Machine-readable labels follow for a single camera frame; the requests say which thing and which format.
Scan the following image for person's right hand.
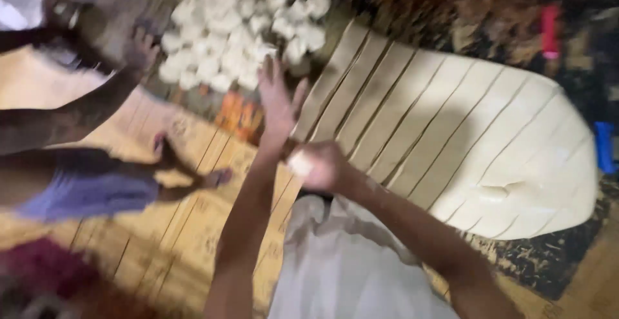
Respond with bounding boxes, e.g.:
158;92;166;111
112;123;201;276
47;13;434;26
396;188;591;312
285;140;358;195

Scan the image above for person's left hand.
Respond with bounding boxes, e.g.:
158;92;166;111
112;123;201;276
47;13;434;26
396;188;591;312
257;55;310;154

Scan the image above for small white dough piece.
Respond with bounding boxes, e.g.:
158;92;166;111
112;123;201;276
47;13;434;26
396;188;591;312
288;152;315;177

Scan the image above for orange packet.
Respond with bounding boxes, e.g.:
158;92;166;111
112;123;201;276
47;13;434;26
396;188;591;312
215;92;266;142

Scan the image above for pile of white dough balls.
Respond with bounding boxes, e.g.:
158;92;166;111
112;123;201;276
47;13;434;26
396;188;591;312
159;0;332;92

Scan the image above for person's white garment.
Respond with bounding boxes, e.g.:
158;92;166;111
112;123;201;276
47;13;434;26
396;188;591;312
267;194;460;319

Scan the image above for dough sheet cut into strips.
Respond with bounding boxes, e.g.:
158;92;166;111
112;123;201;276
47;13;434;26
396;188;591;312
292;19;599;241

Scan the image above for flattened brown cardboard sheets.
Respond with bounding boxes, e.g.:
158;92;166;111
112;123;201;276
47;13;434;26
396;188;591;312
0;48;310;319

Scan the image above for purple sleeve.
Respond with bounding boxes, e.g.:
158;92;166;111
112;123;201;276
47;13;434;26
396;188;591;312
17;170;160;223

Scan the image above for dark patterned mat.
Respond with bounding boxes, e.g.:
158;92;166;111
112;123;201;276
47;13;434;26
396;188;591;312
334;0;619;301

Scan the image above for red plastic object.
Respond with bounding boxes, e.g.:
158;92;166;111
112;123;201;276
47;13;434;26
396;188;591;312
541;4;562;61

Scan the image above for blue plastic object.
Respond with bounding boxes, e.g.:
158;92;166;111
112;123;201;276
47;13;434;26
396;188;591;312
594;122;618;175

